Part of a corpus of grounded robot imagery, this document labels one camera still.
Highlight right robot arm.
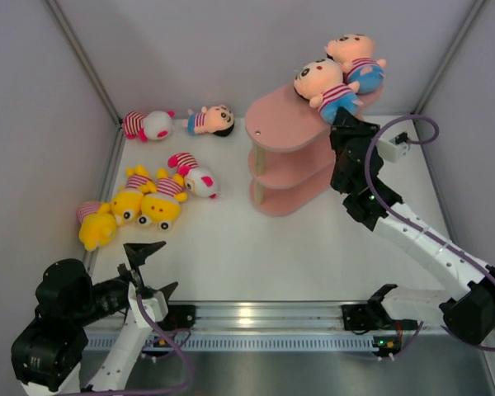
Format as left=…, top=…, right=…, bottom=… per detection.
left=329, top=108, right=495, bottom=348

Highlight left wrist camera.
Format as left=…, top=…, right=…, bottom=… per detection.
left=128, top=285, right=168, bottom=329

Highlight white slotted cable duct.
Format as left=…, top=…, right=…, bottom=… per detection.
left=82, top=333, right=380, bottom=351

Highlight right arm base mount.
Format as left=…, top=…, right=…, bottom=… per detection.
left=342, top=284, right=418, bottom=335

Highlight large boy plush doll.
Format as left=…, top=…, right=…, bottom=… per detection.
left=324, top=34, right=387, bottom=95

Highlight pink three-tier shelf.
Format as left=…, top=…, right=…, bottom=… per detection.
left=245, top=82, right=384, bottom=216

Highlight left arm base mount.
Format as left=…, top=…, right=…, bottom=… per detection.
left=158, top=304, right=196, bottom=332

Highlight yellow plush right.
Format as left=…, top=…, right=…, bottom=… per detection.
left=137, top=168, right=188, bottom=232

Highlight white pink plush glasses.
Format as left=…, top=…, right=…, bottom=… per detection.
left=167, top=152, right=219, bottom=199

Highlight aluminium mounting rail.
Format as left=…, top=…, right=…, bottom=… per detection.
left=170, top=301, right=363, bottom=332

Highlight yellow plush corner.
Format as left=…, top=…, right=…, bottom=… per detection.
left=76, top=201, right=118, bottom=252

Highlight white pink plush far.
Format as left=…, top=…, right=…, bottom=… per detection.
left=122, top=111, right=175, bottom=143

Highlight yellow plush left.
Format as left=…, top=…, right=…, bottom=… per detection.
left=110, top=165, right=156, bottom=227

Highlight small boy plush doll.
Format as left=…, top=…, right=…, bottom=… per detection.
left=182, top=105, right=235, bottom=137

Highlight yellow plush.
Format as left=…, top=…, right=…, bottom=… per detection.
left=137, top=168, right=188, bottom=232
left=110, top=165, right=156, bottom=227

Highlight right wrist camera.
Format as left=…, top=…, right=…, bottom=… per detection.
left=377, top=132, right=410, bottom=163

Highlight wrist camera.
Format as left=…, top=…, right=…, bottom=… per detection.
left=128, top=285, right=168, bottom=329
left=377, top=132, right=410, bottom=163

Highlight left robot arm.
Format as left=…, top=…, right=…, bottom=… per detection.
left=11, top=241, right=177, bottom=395

